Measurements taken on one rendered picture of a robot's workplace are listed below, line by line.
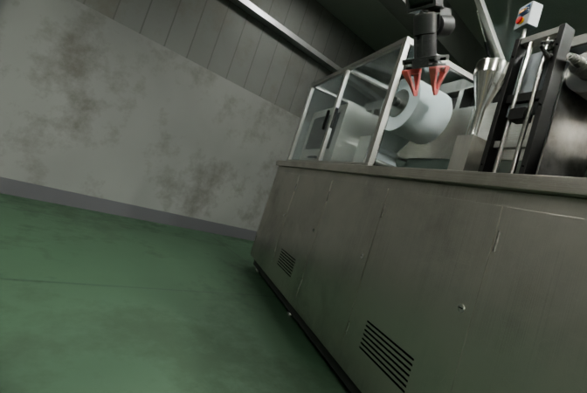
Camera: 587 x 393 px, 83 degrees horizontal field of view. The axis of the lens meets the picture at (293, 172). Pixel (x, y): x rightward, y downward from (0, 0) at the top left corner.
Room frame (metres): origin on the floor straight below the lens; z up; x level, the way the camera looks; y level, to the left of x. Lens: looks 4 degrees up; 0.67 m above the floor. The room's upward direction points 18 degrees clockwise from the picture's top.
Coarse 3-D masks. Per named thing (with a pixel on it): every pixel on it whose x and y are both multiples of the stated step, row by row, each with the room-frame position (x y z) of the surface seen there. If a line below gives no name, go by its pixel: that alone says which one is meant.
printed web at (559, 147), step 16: (560, 96) 1.07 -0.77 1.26; (576, 96) 1.10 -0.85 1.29; (560, 112) 1.08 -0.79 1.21; (576, 112) 1.11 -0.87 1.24; (560, 128) 1.09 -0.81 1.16; (576, 128) 1.12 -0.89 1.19; (544, 144) 1.08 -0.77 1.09; (560, 144) 1.10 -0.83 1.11; (576, 144) 1.12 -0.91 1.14; (544, 160) 1.08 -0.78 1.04; (560, 160) 1.10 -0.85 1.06; (576, 160) 1.13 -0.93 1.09; (576, 176) 1.14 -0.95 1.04
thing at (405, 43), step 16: (384, 48) 1.76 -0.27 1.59; (352, 64) 2.09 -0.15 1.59; (400, 64) 1.60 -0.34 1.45; (448, 64) 1.69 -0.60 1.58; (320, 80) 2.54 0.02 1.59; (304, 112) 2.68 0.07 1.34; (336, 112) 2.09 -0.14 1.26; (384, 112) 1.59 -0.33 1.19; (288, 160) 2.66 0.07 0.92; (304, 160) 2.35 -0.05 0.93; (368, 160) 1.60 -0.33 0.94
